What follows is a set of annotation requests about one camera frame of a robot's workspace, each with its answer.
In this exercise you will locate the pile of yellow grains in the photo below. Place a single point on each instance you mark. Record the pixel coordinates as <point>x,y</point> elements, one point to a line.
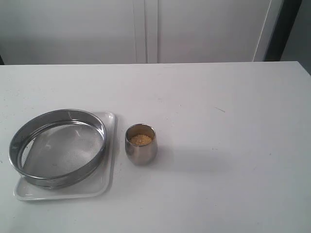
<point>140,140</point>

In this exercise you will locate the stainless steel cup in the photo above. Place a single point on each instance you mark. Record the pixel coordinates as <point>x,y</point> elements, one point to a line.
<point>141,155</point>

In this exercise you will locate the round stainless steel sieve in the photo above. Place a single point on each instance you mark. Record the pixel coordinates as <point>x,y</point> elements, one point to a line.
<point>58,148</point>

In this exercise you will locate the white rectangular plastic tray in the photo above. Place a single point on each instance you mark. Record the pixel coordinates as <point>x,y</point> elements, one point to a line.
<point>94,185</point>

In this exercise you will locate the dark door frame post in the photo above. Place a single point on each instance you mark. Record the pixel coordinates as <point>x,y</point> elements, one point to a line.
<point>282,29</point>

